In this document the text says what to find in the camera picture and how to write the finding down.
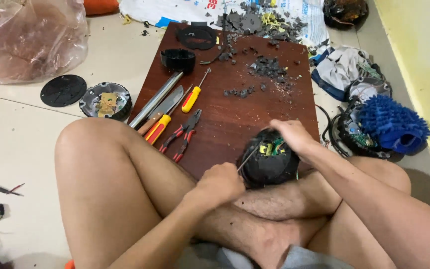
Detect person's right hand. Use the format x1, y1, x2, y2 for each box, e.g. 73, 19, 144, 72
269, 119, 319, 162

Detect green circuit board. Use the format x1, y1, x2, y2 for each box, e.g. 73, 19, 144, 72
358, 62, 383, 80

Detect black round device housing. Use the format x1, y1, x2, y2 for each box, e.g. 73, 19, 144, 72
237, 128, 301, 187

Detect dark red wooden board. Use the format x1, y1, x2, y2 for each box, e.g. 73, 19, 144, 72
127, 22, 321, 182

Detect orange object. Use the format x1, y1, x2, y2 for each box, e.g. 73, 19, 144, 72
84, 0, 119, 16

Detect thin metal screwdriver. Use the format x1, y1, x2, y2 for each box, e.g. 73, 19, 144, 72
236, 146, 260, 173

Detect person's left hand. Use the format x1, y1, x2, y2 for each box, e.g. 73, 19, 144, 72
196, 162, 246, 208

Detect black round device with wires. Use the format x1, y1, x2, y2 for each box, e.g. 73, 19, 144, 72
327, 106, 393, 160

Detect burnt black round object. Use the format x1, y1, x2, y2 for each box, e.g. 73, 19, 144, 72
322, 0, 369, 30

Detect large heap of grey debris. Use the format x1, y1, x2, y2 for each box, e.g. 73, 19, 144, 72
215, 0, 309, 46

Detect grey shorts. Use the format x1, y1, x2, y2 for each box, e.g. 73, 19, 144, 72
178, 243, 355, 269

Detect small scatter of grey debris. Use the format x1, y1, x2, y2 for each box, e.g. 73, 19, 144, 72
219, 47, 302, 99

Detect silver metal pipe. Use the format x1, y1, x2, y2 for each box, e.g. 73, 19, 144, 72
128, 71, 184, 130

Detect black ring cover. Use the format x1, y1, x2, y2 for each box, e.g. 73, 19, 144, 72
175, 22, 218, 51

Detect open round device with circuit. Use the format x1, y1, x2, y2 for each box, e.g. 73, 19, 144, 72
79, 82, 133, 122

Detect clear plastic bag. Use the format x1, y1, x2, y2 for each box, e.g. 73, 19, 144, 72
0, 0, 89, 85

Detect white and blue cloth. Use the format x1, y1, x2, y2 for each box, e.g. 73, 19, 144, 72
311, 46, 372, 102

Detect person's bare legs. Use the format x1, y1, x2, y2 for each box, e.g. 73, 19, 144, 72
54, 118, 412, 269

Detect black ribbed plastic casing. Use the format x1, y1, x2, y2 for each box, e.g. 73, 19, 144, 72
160, 49, 196, 74

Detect red black handled pliers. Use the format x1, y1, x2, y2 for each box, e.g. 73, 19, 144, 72
159, 109, 203, 163

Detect wooden handled knife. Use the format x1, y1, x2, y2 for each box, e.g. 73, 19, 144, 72
137, 85, 184, 136

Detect white woven sack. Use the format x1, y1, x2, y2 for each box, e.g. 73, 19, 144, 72
119, 0, 330, 47

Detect grey round device shell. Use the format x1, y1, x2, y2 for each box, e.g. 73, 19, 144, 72
347, 76, 393, 105

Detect flat black round lid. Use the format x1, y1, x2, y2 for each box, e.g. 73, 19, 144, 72
40, 74, 87, 108

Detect large yellow red screwdriver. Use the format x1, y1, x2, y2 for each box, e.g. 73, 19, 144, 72
145, 84, 193, 145

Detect small yellow red screwdriver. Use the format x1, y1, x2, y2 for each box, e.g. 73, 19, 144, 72
181, 67, 212, 114

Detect blue microfiber mop pad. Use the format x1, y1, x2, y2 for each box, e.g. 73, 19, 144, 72
358, 94, 430, 154

